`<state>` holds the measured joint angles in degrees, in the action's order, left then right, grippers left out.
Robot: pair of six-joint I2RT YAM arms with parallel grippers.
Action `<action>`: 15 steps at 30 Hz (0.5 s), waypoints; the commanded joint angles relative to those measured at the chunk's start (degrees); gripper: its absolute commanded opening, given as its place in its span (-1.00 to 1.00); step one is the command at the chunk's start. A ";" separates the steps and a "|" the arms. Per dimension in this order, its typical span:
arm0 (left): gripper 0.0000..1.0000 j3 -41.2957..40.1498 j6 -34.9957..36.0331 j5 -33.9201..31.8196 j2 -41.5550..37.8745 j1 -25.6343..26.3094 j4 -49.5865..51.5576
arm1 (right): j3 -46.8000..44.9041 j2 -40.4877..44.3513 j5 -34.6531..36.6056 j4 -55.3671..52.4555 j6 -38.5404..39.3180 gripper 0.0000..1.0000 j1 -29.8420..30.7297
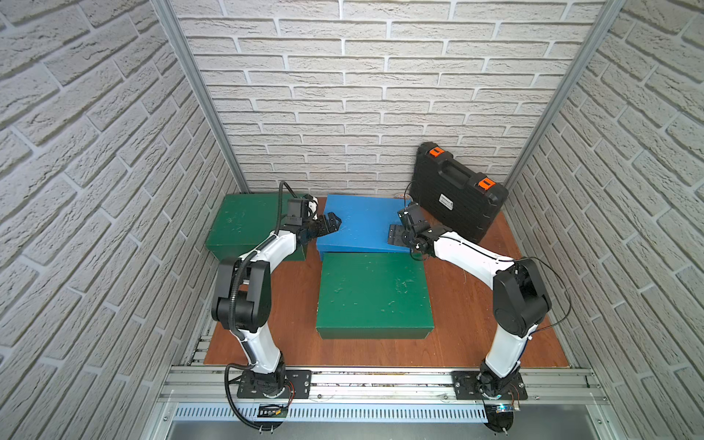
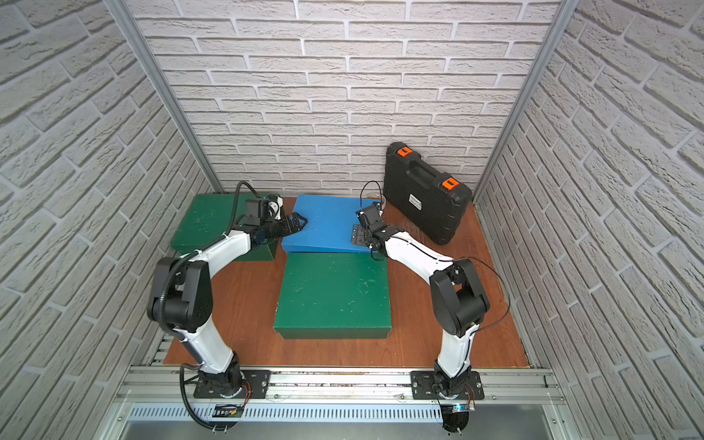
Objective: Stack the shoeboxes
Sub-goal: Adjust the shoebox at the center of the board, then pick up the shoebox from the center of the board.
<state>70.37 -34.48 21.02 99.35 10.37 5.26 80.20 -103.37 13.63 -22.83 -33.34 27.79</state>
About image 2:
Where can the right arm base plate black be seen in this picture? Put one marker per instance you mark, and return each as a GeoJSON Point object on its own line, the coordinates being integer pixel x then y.
{"type": "Point", "coordinates": [435, 385]}

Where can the green shoebox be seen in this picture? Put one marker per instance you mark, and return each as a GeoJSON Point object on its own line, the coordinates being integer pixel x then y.
{"type": "Point", "coordinates": [334, 296]}
{"type": "Point", "coordinates": [206, 219]}

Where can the black tool case orange latches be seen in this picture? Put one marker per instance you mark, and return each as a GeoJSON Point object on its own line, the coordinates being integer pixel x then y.
{"type": "Point", "coordinates": [434, 201]}

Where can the blue shoebox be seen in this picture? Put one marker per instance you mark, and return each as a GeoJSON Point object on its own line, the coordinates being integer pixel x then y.
{"type": "Point", "coordinates": [330, 225]}

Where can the aluminium corner post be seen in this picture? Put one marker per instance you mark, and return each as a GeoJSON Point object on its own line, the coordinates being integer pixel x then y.
{"type": "Point", "coordinates": [130, 28]}
{"type": "Point", "coordinates": [555, 32]}

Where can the left small circuit board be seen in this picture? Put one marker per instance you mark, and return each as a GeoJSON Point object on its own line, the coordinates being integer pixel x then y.
{"type": "Point", "coordinates": [229, 411]}

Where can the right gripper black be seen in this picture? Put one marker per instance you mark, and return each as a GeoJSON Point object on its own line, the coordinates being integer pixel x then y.
{"type": "Point", "coordinates": [357, 236]}

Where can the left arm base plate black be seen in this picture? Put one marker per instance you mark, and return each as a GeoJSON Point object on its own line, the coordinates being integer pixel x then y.
{"type": "Point", "coordinates": [233, 385]}

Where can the left corrugated cable black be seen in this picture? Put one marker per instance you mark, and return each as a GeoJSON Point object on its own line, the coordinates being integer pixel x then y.
{"type": "Point", "coordinates": [212, 426]}

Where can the right aluminium corner post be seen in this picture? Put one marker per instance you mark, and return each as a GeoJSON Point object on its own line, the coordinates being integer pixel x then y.
{"type": "Point", "coordinates": [555, 32]}

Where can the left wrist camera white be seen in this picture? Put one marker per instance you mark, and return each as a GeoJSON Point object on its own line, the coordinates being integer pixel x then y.
{"type": "Point", "coordinates": [275, 208]}

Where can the right thin cable black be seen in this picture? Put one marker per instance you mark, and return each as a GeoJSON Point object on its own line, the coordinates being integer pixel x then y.
{"type": "Point", "coordinates": [468, 242]}

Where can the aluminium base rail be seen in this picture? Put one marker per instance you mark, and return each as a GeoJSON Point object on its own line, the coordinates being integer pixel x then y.
{"type": "Point", "coordinates": [337, 395]}

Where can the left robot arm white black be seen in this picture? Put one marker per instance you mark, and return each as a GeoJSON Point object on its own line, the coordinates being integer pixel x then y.
{"type": "Point", "coordinates": [181, 299]}

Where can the left aluminium corner post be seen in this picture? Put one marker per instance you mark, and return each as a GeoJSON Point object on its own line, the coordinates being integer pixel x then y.
{"type": "Point", "coordinates": [130, 28]}

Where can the right small circuit board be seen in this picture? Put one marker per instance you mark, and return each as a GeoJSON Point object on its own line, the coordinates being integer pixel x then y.
{"type": "Point", "coordinates": [457, 408]}

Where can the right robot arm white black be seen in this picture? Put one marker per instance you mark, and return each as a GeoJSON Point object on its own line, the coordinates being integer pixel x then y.
{"type": "Point", "coordinates": [459, 299]}

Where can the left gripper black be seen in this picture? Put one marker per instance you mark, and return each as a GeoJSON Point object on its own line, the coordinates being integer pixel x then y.
{"type": "Point", "coordinates": [284, 225]}

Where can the small circuit board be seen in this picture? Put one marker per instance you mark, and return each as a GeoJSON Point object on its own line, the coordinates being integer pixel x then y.
{"type": "Point", "coordinates": [229, 411]}
{"type": "Point", "coordinates": [457, 408]}

